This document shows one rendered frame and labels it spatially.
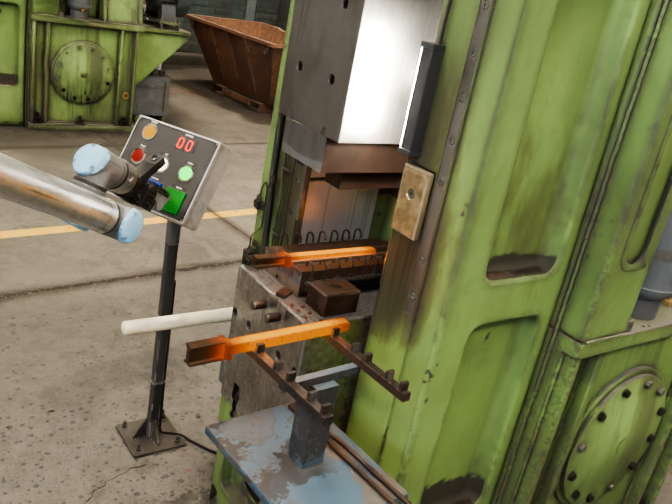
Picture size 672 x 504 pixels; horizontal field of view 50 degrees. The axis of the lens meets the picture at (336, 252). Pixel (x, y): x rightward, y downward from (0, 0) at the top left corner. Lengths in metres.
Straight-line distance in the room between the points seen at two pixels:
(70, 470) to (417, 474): 1.28
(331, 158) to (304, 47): 0.30
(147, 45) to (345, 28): 5.44
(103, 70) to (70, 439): 4.40
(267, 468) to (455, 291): 0.59
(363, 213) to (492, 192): 0.76
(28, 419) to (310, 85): 1.73
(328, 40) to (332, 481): 1.04
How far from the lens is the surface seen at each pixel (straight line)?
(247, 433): 1.76
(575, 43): 1.83
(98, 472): 2.75
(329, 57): 1.84
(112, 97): 6.89
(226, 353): 1.55
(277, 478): 1.65
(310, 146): 1.89
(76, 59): 6.69
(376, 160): 1.95
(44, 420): 2.99
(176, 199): 2.27
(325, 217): 2.26
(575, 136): 1.93
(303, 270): 1.96
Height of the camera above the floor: 1.77
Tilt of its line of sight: 21 degrees down
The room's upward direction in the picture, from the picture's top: 11 degrees clockwise
